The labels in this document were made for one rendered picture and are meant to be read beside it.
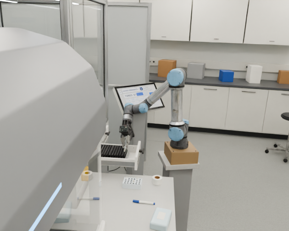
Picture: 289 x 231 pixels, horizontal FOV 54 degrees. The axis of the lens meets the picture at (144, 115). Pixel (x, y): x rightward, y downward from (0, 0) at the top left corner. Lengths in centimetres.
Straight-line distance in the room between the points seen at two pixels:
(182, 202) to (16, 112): 207
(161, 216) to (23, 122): 118
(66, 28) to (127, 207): 107
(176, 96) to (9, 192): 168
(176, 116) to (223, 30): 326
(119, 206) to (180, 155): 71
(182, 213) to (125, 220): 99
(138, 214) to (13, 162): 126
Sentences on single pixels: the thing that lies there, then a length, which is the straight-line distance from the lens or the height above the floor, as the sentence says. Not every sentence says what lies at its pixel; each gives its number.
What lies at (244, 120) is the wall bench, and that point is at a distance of 515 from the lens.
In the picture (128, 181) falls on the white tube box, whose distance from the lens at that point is 199.
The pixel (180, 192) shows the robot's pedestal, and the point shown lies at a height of 48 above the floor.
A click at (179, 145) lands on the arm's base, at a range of 231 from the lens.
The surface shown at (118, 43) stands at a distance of 369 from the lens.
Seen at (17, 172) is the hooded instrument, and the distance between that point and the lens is 57.
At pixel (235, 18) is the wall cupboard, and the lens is 522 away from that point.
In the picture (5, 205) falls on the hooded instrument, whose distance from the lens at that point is 53.
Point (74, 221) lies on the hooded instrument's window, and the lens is 96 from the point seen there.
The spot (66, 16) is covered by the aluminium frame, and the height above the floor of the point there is 183.
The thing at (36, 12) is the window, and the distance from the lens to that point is 163.
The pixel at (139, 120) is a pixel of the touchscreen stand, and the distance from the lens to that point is 306.
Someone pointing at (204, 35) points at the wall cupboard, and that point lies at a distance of 518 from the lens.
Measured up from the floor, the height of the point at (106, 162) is 86.
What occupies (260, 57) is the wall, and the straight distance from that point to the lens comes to 569.
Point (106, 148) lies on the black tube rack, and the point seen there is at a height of 90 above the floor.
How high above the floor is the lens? 181
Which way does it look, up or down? 18 degrees down
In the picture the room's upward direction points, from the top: 2 degrees clockwise
